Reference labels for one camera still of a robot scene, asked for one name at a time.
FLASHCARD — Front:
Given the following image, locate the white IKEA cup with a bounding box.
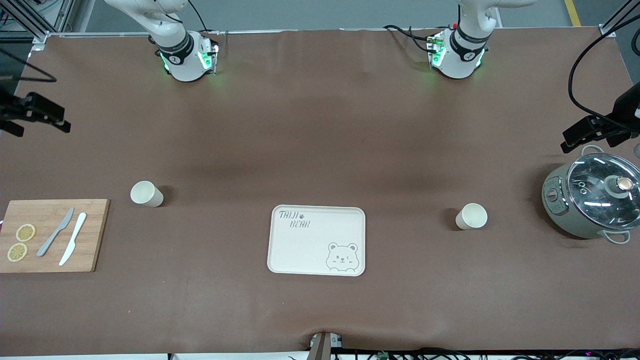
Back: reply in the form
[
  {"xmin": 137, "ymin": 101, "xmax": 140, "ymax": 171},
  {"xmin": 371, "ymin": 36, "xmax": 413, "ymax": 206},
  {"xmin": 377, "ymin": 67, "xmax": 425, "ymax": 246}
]
[
  {"xmin": 455, "ymin": 202, "xmax": 488, "ymax": 231},
  {"xmin": 130, "ymin": 181, "xmax": 165, "ymax": 208}
]

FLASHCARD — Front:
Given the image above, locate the glass pot lid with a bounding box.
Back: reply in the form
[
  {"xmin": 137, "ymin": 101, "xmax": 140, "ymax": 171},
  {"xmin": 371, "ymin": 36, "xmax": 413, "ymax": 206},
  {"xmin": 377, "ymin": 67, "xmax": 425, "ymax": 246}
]
[{"xmin": 568, "ymin": 152, "xmax": 640, "ymax": 232}]

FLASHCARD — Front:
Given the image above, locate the grey plastic knife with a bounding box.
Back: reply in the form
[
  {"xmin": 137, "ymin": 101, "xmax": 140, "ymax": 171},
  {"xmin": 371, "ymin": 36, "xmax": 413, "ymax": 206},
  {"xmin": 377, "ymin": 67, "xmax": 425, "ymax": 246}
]
[{"xmin": 36, "ymin": 207, "xmax": 75, "ymax": 258}]

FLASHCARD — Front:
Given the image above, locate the white plastic knife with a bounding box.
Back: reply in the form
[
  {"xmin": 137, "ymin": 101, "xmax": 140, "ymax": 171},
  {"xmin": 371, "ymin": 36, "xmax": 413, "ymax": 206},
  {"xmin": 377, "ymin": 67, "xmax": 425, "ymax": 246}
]
[{"xmin": 58, "ymin": 212, "xmax": 88, "ymax": 267}]

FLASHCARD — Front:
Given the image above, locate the wooden cutting board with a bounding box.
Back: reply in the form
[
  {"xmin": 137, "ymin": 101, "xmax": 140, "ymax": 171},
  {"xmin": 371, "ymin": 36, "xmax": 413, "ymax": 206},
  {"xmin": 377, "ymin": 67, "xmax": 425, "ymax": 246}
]
[{"xmin": 0, "ymin": 199, "xmax": 111, "ymax": 274}]

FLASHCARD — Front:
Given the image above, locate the brown table cover mat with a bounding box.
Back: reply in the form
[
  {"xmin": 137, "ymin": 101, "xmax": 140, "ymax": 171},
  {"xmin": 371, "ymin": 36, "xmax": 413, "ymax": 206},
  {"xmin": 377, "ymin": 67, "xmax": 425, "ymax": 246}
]
[{"xmin": 0, "ymin": 27, "xmax": 640, "ymax": 358}]

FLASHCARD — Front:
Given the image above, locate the beige bear print tray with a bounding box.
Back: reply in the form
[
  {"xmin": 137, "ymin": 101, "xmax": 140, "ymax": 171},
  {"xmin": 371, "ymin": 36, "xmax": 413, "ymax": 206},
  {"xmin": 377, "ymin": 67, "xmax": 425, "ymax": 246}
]
[{"xmin": 266, "ymin": 204, "xmax": 367, "ymax": 277}]

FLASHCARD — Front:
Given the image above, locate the grey metal table clamp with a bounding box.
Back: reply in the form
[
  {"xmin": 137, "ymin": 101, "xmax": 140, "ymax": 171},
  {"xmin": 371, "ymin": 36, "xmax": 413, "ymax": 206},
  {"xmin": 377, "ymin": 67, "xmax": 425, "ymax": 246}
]
[{"xmin": 308, "ymin": 331, "xmax": 344, "ymax": 360}]

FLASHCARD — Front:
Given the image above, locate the aluminium frame with black struts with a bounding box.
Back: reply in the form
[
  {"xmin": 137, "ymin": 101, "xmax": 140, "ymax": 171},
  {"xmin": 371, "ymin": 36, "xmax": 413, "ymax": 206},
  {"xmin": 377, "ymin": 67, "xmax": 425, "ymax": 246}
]
[{"xmin": 0, "ymin": 0, "xmax": 77, "ymax": 47}]

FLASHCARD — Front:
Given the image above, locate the aluminium frame post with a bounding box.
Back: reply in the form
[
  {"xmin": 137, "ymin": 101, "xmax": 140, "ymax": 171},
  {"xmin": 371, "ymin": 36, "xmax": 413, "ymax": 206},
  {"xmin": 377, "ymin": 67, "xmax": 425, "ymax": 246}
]
[{"xmin": 599, "ymin": 0, "xmax": 640, "ymax": 39}]

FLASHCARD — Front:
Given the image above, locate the black right base cable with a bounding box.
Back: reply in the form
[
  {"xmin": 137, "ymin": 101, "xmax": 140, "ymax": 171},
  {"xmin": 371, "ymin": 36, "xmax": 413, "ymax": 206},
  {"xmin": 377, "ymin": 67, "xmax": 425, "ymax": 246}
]
[{"xmin": 187, "ymin": 0, "xmax": 221, "ymax": 37}]

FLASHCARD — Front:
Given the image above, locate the black base cable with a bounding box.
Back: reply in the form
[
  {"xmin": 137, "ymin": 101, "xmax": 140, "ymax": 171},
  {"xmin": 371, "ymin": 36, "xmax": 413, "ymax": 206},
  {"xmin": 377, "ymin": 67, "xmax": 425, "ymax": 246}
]
[
  {"xmin": 187, "ymin": 0, "xmax": 221, "ymax": 37},
  {"xmin": 383, "ymin": 24, "xmax": 436, "ymax": 54}
]

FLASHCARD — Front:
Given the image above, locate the black left base cable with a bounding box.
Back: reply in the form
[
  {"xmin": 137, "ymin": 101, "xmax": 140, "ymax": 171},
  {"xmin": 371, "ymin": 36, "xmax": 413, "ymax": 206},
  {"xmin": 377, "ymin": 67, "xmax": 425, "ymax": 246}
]
[{"xmin": 383, "ymin": 24, "xmax": 436, "ymax": 54}]

